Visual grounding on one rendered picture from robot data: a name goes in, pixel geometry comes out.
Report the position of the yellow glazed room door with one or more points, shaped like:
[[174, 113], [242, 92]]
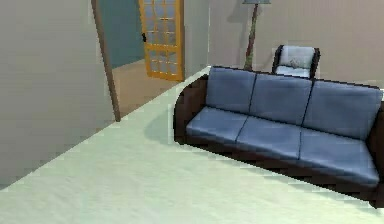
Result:
[[162, 36]]

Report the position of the blue sofa with brown frame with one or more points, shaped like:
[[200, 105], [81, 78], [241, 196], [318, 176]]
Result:
[[273, 133]]

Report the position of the floor lamp with patterned post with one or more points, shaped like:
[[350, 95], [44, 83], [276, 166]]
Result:
[[251, 36]]

